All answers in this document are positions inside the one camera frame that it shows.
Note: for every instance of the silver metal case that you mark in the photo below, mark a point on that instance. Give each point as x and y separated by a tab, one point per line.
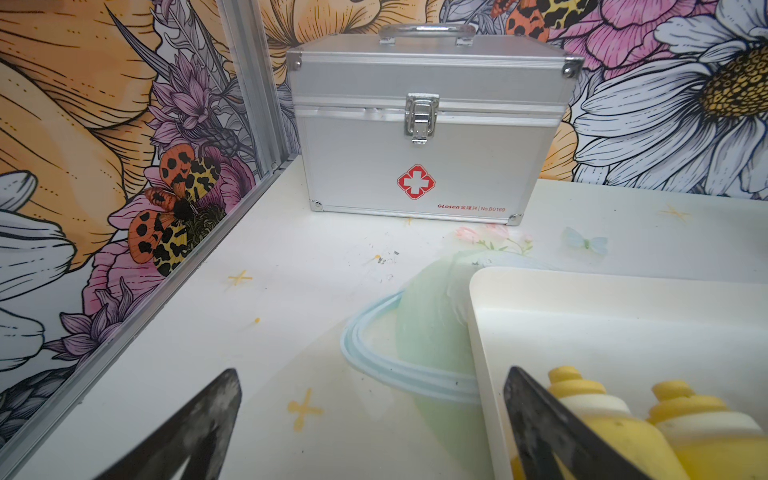
428	121

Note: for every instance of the yellow pencil sharpener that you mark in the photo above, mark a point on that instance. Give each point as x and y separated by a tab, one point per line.
710	440
611	419

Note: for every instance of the white plastic tray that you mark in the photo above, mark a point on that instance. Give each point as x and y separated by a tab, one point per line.
627	333

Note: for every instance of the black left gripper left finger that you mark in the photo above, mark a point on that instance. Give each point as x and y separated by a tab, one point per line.
192	443

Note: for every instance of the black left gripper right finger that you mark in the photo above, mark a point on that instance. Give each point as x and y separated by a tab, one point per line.
550	438

